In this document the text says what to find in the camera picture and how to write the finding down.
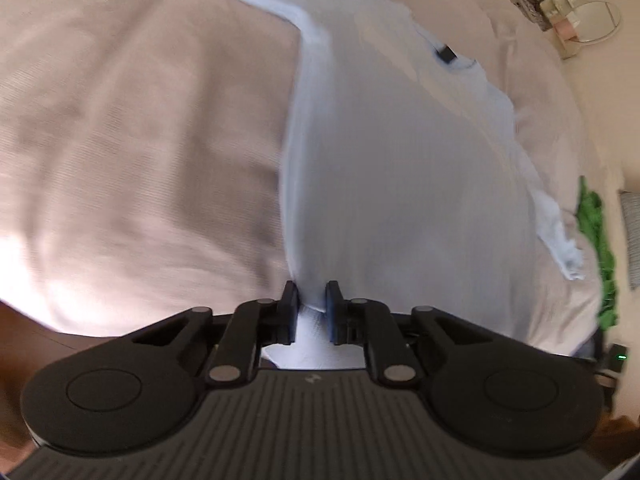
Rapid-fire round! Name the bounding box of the white bedside shelf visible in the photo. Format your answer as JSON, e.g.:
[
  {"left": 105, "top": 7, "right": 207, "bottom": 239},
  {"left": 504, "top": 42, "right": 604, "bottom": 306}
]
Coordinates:
[{"left": 510, "top": 0, "right": 586, "bottom": 60}]

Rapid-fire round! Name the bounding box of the black device green light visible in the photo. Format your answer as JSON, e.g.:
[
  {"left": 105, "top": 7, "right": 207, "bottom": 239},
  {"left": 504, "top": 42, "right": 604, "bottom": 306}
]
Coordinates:
[{"left": 605, "top": 344, "right": 628, "bottom": 374}]

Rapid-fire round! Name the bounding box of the oval vanity mirror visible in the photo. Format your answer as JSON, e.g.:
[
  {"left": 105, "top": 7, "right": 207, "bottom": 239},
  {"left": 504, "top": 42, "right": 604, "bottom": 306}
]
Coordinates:
[{"left": 566, "top": 1, "right": 622, "bottom": 44}]

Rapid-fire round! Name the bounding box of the light blue sweatshirt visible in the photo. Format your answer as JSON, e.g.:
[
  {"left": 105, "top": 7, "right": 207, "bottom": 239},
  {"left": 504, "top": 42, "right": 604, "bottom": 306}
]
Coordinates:
[{"left": 231, "top": 0, "right": 598, "bottom": 366}]

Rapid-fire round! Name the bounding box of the pink cup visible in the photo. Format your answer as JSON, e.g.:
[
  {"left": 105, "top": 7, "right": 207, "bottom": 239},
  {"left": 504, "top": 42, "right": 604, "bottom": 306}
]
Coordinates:
[{"left": 553, "top": 18, "right": 577, "bottom": 41}]

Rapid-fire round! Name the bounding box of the grey checked pillow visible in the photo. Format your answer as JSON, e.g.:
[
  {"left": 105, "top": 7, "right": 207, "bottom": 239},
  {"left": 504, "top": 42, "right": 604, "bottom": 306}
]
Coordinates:
[{"left": 620, "top": 192, "right": 640, "bottom": 290}]

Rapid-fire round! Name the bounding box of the green knit garment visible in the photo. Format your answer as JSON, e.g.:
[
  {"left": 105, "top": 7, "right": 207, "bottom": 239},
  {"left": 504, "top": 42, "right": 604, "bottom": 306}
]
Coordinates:
[{"left": 575, "top": 176, "right": 618, "bottom": 332}]

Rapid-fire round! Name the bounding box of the grey bed cover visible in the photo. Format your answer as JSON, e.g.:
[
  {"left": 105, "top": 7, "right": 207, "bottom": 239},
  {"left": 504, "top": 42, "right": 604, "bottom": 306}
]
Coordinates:
[{"left": 1, "top": 0, "right": 601, "bottom": 356}]

